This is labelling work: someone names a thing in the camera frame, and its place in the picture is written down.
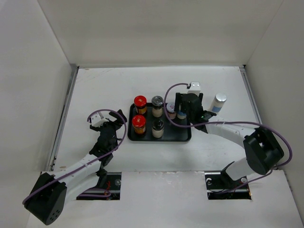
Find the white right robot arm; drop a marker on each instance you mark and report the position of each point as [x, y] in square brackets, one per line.
[262, 150]

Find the blue-label toothpick bottle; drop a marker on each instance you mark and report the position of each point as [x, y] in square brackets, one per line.
[218, 102]

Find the black-cap white powder shaker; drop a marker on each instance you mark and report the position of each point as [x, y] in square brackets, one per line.
[157, 104]

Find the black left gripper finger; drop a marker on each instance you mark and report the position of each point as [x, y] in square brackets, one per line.
[116, 116]
[122, 115]

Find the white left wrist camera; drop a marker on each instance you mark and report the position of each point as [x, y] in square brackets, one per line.
[97, 120]

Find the white-lid short jar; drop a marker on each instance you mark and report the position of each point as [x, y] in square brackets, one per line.
[170, 108]

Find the red-lid dark chili sauce jar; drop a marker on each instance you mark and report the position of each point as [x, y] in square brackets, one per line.
[140, 103]

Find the red-lid yellow chili oil jar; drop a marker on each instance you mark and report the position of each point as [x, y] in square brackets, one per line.
[139, 125]

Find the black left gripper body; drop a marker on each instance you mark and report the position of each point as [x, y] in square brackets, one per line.
[114, 124]

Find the black plastic tray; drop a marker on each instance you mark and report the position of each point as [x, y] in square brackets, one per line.
[171, 133]

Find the blue-label clear bottle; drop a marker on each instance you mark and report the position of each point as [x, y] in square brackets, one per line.
[181, 114]

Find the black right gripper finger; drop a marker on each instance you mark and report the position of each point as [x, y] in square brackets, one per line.
[202, 98]
[178, 103]

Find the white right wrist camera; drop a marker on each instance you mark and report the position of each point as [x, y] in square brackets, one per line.
[194, 88]

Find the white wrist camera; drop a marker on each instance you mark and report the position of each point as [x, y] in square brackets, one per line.
[194, 88]
[97, 120]

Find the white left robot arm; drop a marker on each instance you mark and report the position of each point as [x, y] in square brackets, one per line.
[84, 179]

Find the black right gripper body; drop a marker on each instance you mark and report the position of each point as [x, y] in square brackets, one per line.
[190, 117]

